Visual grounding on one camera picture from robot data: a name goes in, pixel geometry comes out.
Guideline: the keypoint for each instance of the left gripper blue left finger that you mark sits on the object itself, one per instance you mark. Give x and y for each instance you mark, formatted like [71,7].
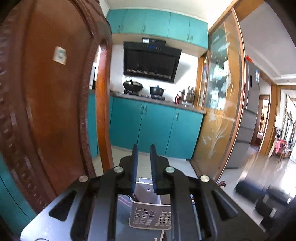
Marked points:
[133,169]

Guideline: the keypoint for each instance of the carved wooden chair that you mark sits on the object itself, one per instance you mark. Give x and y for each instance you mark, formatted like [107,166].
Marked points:
[47,53]

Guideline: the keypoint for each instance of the steel stock pot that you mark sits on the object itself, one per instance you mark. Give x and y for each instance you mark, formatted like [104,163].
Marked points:
[187,95]

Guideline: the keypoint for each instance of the black range hood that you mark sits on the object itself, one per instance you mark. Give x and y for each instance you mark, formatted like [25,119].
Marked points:
[153,61]

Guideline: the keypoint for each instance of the silver refrigerator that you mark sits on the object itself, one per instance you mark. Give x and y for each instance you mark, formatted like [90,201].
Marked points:
[249,117]

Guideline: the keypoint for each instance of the black cooking pot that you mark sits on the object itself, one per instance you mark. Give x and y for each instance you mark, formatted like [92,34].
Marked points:
[156,90]

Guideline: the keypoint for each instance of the glass sliding door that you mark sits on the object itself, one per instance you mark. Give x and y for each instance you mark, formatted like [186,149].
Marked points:
[221,97]

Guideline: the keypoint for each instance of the red bottle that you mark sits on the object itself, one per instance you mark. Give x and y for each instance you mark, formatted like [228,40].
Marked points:
[177,99]

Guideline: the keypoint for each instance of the black wok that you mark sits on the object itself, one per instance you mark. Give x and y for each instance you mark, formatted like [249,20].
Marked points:
[133,86]

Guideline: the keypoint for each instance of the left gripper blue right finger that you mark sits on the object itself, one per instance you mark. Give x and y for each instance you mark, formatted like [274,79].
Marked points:
[153,159]

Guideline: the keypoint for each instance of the teal cabinets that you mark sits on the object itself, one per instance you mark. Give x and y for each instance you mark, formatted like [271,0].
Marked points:
[172,129]
[159,23]

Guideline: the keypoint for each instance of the blue striped towel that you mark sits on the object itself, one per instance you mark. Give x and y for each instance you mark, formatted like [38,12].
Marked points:
[110,221]

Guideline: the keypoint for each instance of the teal lower cabinets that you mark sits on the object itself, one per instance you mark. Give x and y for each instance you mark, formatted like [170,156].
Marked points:
[172,129]

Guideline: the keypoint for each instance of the teal upper cabinets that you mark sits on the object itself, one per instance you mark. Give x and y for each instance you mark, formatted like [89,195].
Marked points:
[159,23]

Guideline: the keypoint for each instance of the beige plastic utensil basket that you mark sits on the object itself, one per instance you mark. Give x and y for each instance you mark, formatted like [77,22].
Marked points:
[152,212]

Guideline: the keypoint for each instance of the beige chopstick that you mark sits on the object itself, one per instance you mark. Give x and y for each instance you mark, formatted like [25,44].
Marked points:
[161,236]

